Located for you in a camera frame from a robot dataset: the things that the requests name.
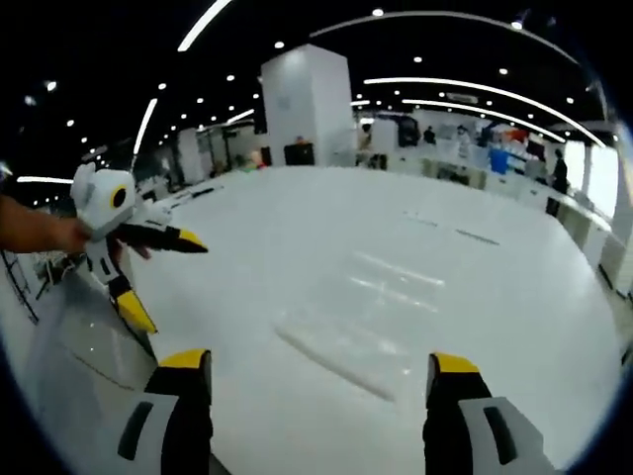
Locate blue storage bin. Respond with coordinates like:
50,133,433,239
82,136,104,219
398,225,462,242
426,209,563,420
488,146,511,175

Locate black cabinet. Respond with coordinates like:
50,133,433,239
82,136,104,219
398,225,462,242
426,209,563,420
283,142,317,167

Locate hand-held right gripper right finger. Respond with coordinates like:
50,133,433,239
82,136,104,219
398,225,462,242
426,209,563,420
422,351,556,475

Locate black wire rack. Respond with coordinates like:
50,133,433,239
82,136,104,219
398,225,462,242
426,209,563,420
0,246,42,326

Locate long white counter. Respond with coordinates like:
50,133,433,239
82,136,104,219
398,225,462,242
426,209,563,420
513,180,627,298

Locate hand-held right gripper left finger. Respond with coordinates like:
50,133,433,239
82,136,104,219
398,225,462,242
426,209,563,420
117,348,215,475

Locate clear plastic resealable bag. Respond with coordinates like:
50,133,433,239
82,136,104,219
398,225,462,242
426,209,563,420
273,246,447,403

